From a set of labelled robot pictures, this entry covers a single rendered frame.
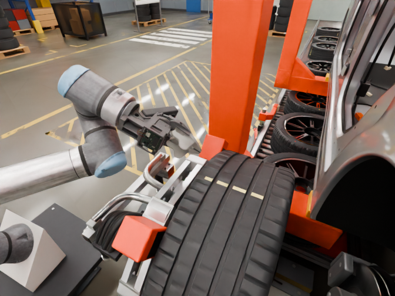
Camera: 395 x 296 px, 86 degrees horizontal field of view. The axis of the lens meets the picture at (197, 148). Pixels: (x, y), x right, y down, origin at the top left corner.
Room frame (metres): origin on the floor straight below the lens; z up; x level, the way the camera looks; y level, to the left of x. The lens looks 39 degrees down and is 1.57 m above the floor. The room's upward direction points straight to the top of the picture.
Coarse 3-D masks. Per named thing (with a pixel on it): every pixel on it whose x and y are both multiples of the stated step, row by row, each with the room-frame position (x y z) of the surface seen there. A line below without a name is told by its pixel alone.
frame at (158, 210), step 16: (192, 160) 0.49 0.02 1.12; (208, 160) 0.51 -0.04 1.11; (176, 176) 0.43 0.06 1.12; (192, 176) 0.43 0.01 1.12; (160, 192) 0.37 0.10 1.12; (176, 192) 0.37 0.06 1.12; (160, 208) 0.32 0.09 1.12; (176, 208) 0.33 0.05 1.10; (160, 224) 0.28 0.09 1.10; (128, 272) 0.22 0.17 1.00; (144, 272) 0.21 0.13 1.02; (128, 288) 0.19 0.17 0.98
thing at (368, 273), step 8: (360, 264) 0.26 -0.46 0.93; (360, 272) 0.24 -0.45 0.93; (368, 272) 0.23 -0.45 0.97; (376, 272) 0.23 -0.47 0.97; (352, 280) 0.24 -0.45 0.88; (360, 280) 0.22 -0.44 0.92; (368, 280) 0.21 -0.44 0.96; (376, 280) 0.20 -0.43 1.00; (384, 280) 0.20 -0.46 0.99; (336, 288) 0.22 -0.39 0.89; (344, 288) 0.24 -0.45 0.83; (352, 288) 0.22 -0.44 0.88; (360, 288) 0.21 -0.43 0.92; (368, 288) 0.19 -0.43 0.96; (376, 288) 0.18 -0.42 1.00; (384, 288) 0.18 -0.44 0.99
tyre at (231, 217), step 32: (224, 160) 0.44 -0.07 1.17; (256, 160) 0.47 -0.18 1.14; (192, 192) 0.32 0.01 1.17; (224, 192) 0.32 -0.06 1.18; (256, 192) 0.32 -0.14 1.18; (288, 192) 0.32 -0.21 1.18; (192, 224) 0.25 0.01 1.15; (224, 224) 0.25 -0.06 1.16; (256, 224) 0.24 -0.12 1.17; (160, 256) 0.20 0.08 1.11; (192, 256) 0.20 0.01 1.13; (224, 256) 0.19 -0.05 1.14; (256, 256) 0.19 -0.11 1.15; (160, 288) 0.16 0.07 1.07; (192, 288) 0.15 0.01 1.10; (224, 288) 0.14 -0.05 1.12; (256, 288) 0.14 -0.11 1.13
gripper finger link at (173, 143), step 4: (168, 140) 0.45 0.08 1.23; (172, 140) 0.46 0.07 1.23; (176, 140) 0.45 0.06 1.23; (168, 144) 0.44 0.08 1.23; (172, 144) 0.44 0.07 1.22; (176, 144) 0.45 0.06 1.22; (172, 148) 0.43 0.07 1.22; (176, 148) 0.44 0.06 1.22; (180, 148) 0.44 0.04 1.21; (192, 148) 0.44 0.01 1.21; (176, 152) 0.42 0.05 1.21; (180, 152) 0.43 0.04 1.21; (184, 152) 0.43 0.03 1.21; (188, 152) 0.44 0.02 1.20; (192, 152) 0.44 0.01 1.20; (196, 152) 0.44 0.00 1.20; (176, 156) 0.41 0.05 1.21; (180, 156) 0.41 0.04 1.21
